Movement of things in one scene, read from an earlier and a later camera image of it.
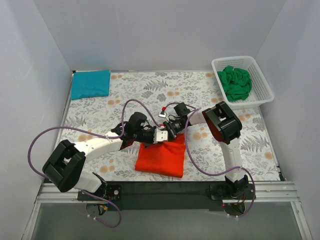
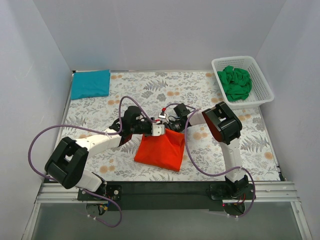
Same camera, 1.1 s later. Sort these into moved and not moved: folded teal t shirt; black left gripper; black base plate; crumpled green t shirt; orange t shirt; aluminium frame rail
Moved: orange t shirt; black left gripper
Not moved: folded teal t shirt; crumpled green t shirt; black base plate; aluminium frame rail
